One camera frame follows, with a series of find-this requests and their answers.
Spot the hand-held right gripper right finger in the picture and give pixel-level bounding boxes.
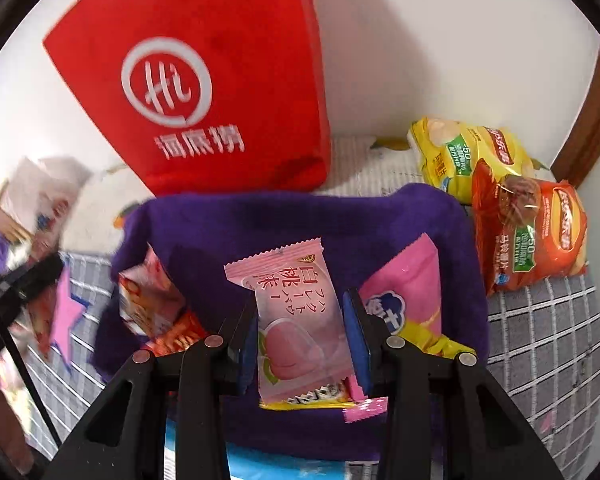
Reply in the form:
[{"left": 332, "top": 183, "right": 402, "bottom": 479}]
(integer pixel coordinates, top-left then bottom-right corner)
[{"left": 342, "top": 287, "right": 566, "bottom": 480}]

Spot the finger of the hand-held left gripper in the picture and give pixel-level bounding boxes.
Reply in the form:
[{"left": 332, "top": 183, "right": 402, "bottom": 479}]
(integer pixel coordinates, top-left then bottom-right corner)
[{"left": 0, "top": 255, "right": 66, "bottom": 313}]

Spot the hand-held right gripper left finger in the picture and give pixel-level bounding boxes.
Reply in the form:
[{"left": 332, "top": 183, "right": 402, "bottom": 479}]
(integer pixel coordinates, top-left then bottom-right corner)
[{"left": 42, "top": 305, "right": 258, "bottom": 480}]

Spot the pale pink peach packet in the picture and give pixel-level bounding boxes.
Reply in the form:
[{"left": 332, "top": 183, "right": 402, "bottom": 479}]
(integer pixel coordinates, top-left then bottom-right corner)
[{"left": 224, "top": 236, "right": 388, "bottom": 423}]

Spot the red snack bar packet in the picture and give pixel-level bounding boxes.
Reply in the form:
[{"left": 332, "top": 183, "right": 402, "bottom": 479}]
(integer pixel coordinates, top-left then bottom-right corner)
[{"left": 145, "top": 310, "right": 212, "bottom": 357}]

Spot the pink and yellow snack packet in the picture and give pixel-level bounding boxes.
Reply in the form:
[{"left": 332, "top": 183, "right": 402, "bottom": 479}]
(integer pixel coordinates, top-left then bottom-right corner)
[{"left": 360, "top": 235, "right": 477, "bottom": 361}]

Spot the panda snack packet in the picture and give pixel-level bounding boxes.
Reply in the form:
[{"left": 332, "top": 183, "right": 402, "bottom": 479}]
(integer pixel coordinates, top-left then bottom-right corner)
[{"left": 117, "top": 245, "right": 187, "bottom": 337}]

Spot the purple cloth tray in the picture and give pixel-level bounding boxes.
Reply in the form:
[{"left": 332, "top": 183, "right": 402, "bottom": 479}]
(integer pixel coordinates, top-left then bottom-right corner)
[{"left": 94, "top": 183, "right": 491, "bottom": 463}]

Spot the pink paper star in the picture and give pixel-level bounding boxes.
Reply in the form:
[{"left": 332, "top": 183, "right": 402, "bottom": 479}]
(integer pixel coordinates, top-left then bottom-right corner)
[{"left": 49, "top": 267, "right": 89, "bottom": 362}]

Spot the white plastic shopping bag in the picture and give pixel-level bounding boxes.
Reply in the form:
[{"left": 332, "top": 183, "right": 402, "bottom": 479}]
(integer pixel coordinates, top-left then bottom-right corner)
[{"left": 0, "top": 157, "right": 92, "bottom": 241}]

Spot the light blue box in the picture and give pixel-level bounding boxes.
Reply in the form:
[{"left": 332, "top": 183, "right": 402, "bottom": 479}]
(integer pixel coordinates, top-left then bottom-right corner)
[{"left": 165, "top": 420, "right": 351, "bottom": 480}]

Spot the grey checkered bedsheet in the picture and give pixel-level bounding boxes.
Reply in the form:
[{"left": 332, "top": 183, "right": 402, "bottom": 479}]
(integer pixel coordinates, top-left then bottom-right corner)
[{"left": 25, "top": 252, "right": 600, "bottom": 480}]

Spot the orange chips bag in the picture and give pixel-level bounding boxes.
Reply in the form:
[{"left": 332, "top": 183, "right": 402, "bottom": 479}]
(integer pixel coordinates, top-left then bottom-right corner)
[{"left": 471, "top": 158, "right": 589, "bottom": 297}]

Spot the yellow chips bag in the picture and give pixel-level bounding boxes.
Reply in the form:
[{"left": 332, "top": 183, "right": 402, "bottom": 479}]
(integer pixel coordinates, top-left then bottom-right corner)
[{"left": 407, "top": 116, "right": 536, "bottom": 205}]

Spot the red paper bag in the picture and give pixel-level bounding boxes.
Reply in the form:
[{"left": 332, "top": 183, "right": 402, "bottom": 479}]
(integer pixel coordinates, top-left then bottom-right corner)
[{"left": 42, "top": 0, "right": 331, "bottom": 196}]

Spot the black cable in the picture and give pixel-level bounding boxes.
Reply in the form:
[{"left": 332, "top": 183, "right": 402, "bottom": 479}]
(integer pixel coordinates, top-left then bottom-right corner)
[{"left": 0, "top": 280, "right": 63, "bottom": 448}]

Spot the brown wooden door frame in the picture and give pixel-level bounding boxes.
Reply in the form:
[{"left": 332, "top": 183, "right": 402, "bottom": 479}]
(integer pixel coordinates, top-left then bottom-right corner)
[{"left": 555, "top": 40, "right": 600, "bottom": 186}]

